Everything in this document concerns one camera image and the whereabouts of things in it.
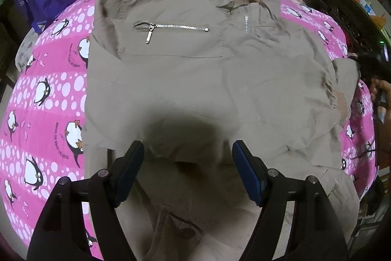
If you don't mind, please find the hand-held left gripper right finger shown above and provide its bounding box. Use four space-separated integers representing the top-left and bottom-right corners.
231 140 350 261

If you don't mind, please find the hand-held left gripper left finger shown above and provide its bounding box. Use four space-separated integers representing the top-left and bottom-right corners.
27 140 145 261

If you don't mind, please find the beige zip jacket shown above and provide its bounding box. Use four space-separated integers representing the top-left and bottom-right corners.
82 0 361 261

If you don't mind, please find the person's right hand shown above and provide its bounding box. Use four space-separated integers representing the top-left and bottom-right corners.
369 79 391 125

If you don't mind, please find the pink penguin print blanket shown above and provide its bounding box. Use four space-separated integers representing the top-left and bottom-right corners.
0 0 380 261

